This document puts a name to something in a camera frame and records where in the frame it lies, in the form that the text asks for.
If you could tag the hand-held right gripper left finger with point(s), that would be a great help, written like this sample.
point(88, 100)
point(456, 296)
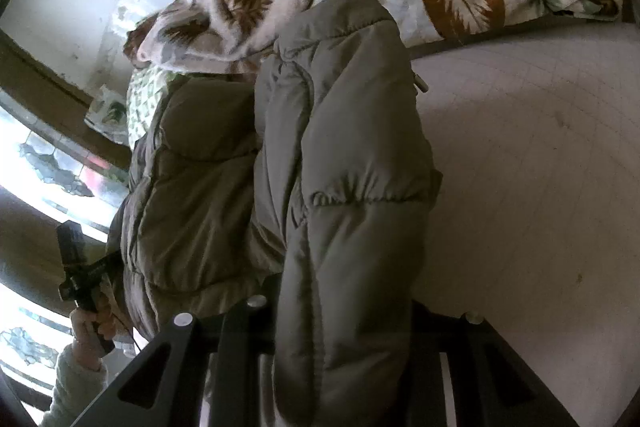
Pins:
point(237, 342)

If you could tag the white floral pillow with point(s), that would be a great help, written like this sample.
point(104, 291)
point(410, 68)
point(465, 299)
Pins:
point(107, 112)

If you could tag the green checked pillow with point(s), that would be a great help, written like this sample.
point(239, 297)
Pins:
point(145, 107)

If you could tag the grey quilted coat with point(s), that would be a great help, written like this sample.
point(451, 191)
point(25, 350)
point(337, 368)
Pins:
point(310, 182)

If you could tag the person's left hand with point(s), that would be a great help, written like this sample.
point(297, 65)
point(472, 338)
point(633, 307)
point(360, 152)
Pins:
point(90, 332)

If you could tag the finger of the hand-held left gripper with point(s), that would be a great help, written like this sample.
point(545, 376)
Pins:
point(102, 266)

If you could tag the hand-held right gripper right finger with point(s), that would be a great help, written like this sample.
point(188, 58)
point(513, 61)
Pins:
point(425, 357)

